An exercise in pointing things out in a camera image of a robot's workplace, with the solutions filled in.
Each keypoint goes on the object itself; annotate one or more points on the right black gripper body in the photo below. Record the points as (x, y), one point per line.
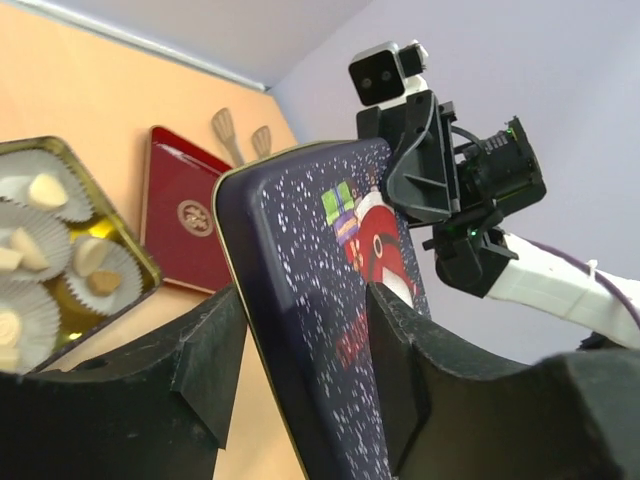
(492, 179)

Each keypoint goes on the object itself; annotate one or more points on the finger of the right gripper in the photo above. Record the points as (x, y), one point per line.
(417, 182)

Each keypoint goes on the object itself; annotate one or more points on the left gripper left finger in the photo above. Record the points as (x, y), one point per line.
(158, 407)

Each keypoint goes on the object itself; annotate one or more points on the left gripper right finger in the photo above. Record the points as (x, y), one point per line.
(452, 410)

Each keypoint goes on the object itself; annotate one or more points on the gold tin lid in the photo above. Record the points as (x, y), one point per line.
(304, 232)

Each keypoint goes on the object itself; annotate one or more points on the white round chocolate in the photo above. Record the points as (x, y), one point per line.
(9, 359)

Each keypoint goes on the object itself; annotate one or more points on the white cylinder chocolate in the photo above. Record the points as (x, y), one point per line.
(89, 254)

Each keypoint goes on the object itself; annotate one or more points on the white swirl oval chocolate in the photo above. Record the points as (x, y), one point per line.
(10, 328)

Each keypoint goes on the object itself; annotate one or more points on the white heart chocolate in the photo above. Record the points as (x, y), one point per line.
(33, 257)

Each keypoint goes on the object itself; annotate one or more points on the white block chocolate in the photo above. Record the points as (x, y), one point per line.
(10, 260)

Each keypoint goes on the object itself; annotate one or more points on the white rectangular chocolate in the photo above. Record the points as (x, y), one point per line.
(45, 192)

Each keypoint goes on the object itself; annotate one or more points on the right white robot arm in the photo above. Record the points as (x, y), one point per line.
(546, 279)

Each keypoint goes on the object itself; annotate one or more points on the square chocolate tin box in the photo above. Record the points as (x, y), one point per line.
(78, 323)

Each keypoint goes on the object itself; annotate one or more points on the white paper cup front-right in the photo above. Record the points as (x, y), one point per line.
(119, 260)

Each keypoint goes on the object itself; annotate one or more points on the white paper cup front-left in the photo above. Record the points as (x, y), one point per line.
(40, 316)

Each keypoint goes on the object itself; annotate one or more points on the red lacquer tray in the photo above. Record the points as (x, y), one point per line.
(177, 225)

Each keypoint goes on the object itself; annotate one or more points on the white paper cup centre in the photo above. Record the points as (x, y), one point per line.
(50, 234)

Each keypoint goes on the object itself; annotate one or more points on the white paper cup back-right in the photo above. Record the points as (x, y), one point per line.
(19, 168)

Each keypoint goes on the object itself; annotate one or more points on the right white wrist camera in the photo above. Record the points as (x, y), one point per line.
(385, 75)

